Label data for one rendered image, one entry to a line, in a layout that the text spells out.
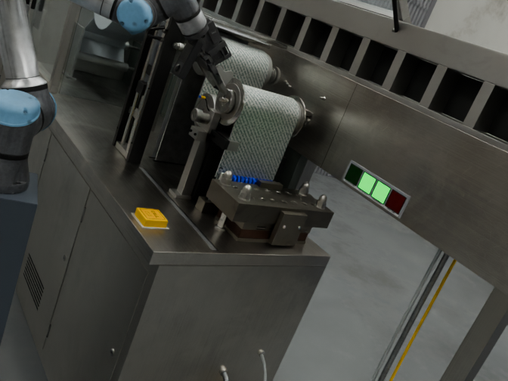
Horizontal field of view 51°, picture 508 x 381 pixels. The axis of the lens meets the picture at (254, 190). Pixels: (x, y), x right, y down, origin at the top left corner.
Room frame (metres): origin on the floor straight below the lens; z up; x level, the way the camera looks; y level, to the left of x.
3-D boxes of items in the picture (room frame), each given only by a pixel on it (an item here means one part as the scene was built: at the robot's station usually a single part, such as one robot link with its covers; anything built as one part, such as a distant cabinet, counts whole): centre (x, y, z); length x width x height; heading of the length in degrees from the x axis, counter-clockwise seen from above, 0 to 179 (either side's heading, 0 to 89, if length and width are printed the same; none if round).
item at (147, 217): (1.36, 0.24, 0.91); 0.07 x 0.07 x 0.02; 41
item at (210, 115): (1.64, 0.22, 1.05); 0.06 x 0.05 x 0.31; 131
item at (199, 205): (1.67, 0.04, 0.92); 0.28 x 0.04 x 0.04; 131
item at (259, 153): (1.67, 0.04, 1.11); 0.23 x 0.01 x 0.18; 131
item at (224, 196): (1.61, -0.07, 1.00); 0.40 x 0.16 x 0.06; 131
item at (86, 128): (2.36, 0.76, 0.88); 2.52 x 0.66 x 0.04; 41
